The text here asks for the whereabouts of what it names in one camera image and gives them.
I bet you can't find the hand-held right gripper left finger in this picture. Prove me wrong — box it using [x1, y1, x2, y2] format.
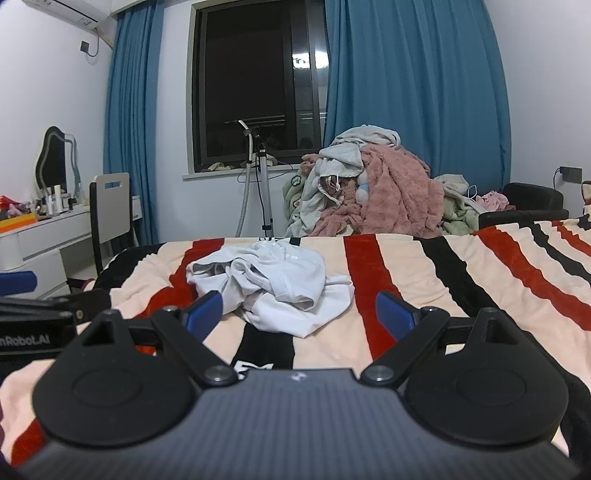
[69, 291, 238, 386]

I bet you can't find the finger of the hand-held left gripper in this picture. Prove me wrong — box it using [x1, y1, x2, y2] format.
[0, 296, 114, 324]
[0, 271, 38, 297]

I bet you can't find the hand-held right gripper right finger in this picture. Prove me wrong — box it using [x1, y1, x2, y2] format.
[361, 292, 532, 386]

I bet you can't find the white t-shirt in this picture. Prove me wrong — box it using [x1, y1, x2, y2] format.
[186, 240, 355, 340]

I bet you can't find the white dressing table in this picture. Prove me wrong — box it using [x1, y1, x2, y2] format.
[0, 196, 139, 301]

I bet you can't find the striped fleece blanket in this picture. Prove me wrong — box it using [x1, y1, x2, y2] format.
[0, 217, 591, 467]

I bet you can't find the group of cosmetic bottles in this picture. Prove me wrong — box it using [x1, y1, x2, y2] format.
[32, 185, 77, 217]

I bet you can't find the grey backed chair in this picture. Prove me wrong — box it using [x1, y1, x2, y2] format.
[89, 172, 139, 278]

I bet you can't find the pink fluffy blanket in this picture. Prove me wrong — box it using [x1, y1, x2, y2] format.
[302, 145, 446, 238]

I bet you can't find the wavy framed mirror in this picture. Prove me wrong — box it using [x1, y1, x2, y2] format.
[36, 126, 81, 199]

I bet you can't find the garment steamer stand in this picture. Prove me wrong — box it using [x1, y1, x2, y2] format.
[226, 119, 278, 238]

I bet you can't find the pale green towel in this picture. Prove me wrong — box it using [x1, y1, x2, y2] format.
[431, 174, 485, 232]

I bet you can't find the pink cloth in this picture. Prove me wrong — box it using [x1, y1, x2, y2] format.
[475, 191, 513, 213]

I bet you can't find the green patterned blanket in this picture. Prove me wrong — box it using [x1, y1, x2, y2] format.
[283, 173, 319, 227]

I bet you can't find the grey white hoodie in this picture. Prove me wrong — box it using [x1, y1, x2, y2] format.
[298, 124, 402, 229]

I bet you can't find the black armchair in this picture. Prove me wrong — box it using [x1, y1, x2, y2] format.
[478, 182, 570, 230]

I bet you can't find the dark window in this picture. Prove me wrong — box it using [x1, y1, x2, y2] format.
[191, 0, 331, 174]

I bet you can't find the white air conditioner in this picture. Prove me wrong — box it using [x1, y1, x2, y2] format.
[23, 0, 112, 29]

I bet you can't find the black wire hanger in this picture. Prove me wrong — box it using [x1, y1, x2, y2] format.
[238, 161, 296, 183]

